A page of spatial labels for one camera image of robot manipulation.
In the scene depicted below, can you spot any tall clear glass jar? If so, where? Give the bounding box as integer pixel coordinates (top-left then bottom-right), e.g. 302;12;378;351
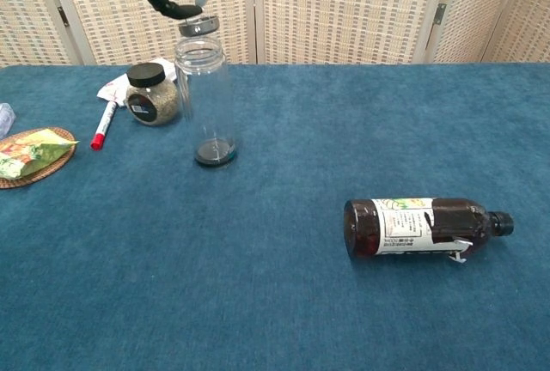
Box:
174;35;238;169

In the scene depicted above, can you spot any woven folding screen panel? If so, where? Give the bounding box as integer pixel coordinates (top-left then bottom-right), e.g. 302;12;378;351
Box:
423;0;532;64
483;0;550;64
253;0;455;65
46;0;258;66
0;0;85;67

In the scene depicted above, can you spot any white paper packet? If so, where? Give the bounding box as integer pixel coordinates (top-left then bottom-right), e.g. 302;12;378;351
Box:
96;57;177;108

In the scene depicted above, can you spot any glass seed jar black lid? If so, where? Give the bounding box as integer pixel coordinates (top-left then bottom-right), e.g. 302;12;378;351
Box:
125;62;180;126

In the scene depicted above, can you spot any white marker red cap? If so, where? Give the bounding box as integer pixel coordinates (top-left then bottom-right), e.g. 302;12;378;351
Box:
89;100;119;151

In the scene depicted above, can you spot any clear crumpled plastic bag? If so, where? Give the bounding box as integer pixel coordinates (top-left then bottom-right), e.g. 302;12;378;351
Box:
0;102;17;140

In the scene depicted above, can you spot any green yellow snack packet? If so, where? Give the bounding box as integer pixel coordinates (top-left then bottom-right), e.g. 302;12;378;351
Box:
0;128;80;180

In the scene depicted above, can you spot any round woven rattan coaster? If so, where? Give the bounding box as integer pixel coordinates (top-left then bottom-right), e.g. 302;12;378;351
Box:
0;126;77;191

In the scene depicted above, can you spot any blue tablecloth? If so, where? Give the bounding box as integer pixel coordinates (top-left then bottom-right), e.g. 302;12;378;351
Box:
0;63;550;371

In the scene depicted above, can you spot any brown plastic bottle white label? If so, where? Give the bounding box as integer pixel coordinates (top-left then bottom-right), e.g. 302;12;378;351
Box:
343;198;515;264

